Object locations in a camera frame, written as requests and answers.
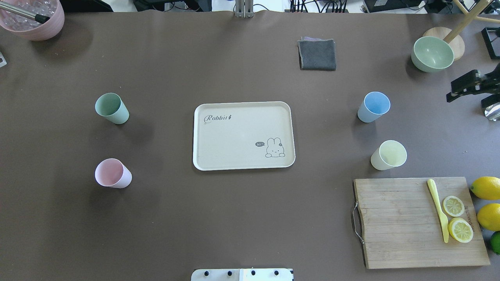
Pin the pale yellow cup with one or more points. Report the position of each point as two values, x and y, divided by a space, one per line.
388 155

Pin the pink cup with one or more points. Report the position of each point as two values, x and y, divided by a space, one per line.
112 173

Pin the beige rabbit tray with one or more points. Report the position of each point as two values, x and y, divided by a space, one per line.
254 135

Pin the grey folded cloth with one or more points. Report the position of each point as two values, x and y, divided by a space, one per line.
317 54

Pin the blue cup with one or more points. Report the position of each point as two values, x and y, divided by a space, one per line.
374 105

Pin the green cup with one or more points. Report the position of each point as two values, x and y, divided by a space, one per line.
111 107

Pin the wooden cutting board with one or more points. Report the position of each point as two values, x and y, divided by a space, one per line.
400 227

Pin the green bowl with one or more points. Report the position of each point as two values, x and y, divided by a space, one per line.
431 54

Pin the yellow plastic knife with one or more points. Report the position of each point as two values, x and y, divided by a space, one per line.
443 219

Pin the lemon slice upper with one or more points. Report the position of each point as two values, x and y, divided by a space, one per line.
453 206

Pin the lemon slice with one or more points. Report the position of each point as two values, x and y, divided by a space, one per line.
453 206
460 230

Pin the lemon slice lower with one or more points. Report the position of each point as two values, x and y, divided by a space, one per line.
460 230

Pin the wooden cup stand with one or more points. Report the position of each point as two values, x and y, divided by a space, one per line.
452 37

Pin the metal muddler black tip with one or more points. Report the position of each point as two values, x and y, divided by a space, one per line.
24 13

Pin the whole lemon outer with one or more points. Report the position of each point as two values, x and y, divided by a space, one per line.
486 187

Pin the whole lemon near lime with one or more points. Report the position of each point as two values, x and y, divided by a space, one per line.
489 216

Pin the pink bowl with ice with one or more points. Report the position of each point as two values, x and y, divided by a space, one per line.
32 30

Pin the green lime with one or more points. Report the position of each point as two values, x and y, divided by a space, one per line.
495 242

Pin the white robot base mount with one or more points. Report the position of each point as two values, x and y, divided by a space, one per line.
249 274

